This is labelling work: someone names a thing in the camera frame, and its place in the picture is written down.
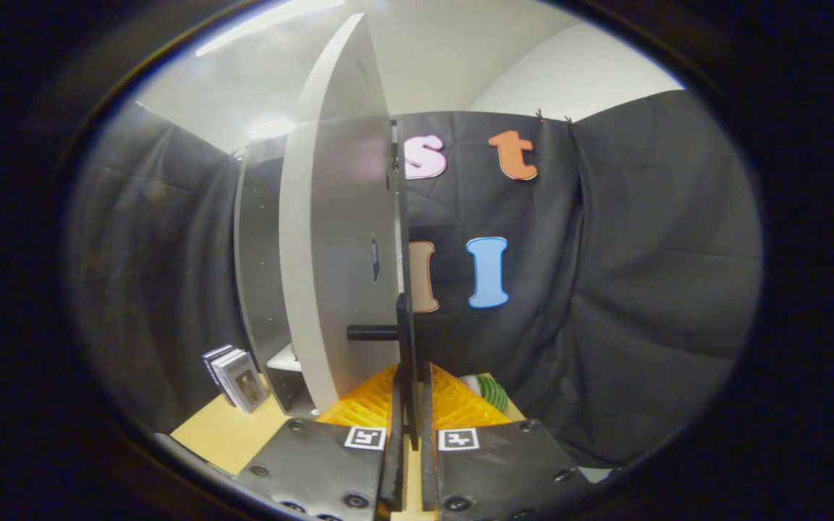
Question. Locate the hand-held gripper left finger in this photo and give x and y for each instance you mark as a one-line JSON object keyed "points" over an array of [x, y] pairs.
{"points": [[392, 477]]}

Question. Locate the black backdrop cloth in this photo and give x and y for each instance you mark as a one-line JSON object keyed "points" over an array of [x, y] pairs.
{"points": [[641, 253]]}

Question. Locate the green white striped object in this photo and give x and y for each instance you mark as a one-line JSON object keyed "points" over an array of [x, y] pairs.
{"points": [[491, 392]]}

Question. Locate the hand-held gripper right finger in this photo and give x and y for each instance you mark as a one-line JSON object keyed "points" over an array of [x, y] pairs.
{"points": [[428, 470]]}

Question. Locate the grey cover book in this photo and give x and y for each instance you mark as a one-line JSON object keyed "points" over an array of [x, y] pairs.
{"points": [[245, 383]]}

